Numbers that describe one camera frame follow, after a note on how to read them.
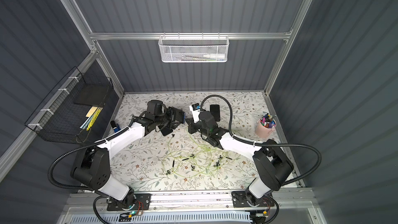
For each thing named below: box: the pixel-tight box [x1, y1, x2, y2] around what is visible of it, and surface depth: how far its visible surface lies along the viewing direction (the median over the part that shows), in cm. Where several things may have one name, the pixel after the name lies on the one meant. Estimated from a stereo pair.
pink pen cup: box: [255, 113, 277, 138], surface depth 91 cm
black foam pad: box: [73, 83, 109, 107], surface depth 82 cm
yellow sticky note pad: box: [85, 105, 98, 118], surface depth 78 cm
